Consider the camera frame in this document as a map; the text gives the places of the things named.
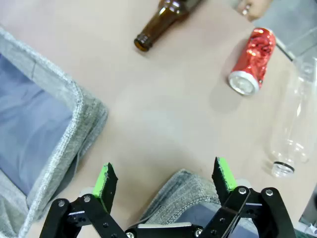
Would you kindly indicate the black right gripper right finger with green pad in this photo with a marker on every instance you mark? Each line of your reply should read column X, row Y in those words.
column 223, row 183

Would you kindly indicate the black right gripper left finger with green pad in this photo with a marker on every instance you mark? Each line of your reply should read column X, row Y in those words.
column 105, row 188

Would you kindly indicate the large clear plastic bottle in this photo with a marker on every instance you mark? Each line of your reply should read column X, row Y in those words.
column 289, row 129

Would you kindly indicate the crushed red soda can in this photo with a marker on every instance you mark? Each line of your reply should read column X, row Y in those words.
column 257, row 54

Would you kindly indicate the brown glass bottle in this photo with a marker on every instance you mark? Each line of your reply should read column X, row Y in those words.
column 161, row 24

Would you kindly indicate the grey felt basket blue lining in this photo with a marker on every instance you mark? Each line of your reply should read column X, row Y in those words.
column 183, row 193
column 81, row 119

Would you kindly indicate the person's hand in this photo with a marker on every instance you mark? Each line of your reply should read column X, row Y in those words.
column 256, row 7

